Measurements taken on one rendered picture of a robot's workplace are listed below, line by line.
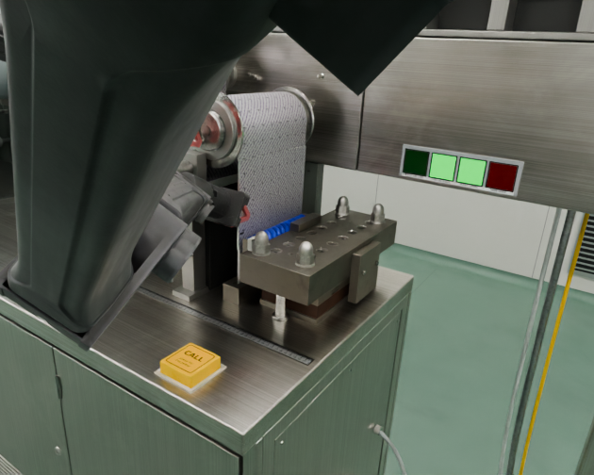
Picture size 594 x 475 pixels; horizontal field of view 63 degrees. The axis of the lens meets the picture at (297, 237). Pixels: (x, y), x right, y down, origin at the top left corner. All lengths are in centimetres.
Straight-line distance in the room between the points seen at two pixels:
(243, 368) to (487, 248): 292
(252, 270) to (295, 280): 10
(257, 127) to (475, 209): 272
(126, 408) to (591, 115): 99
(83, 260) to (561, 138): 93
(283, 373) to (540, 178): 62
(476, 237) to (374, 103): 256
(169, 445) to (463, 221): 296
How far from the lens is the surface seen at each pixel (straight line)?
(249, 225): 101
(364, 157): 117
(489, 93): 106
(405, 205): 372
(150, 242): 39
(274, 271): 91
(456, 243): 367
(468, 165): 108
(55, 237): 22
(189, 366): 82
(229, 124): 94
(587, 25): 105
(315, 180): 125
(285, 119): 106
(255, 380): 82
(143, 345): 92
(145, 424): 97
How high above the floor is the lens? 140
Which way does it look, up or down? 21 degrees down
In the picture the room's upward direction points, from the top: 3 degrees clockwise
